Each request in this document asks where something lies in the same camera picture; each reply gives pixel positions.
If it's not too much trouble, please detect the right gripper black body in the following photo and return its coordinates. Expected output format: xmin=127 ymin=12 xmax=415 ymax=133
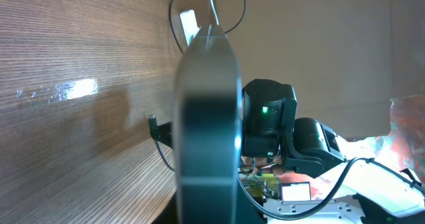
xmin=149 ymin=119 xmax=173 ymax=148

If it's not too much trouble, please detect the teal Samsung Galaxy smartphone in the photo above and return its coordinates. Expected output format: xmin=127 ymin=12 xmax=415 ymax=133
xmin=172 ymin=25 xmax=242 ymax=223

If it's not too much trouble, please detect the black USB charging cable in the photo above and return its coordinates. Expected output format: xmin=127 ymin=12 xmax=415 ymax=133
xmin=148 ymin=0 xmax=247 ymax=172

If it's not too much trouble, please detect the white power strip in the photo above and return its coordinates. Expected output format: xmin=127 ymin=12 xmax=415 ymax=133
xmin=179 ymin=9 xmax=200 ymax=46

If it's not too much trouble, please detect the colourful painted backdrop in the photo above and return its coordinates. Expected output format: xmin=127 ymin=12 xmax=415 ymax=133
xmin=238 ymin=95 xmax=425 ymax=198

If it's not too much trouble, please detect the white power strip cord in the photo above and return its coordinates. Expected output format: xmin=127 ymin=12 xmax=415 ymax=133
xmin=207 ymin=0 xmax=220 ymax=26

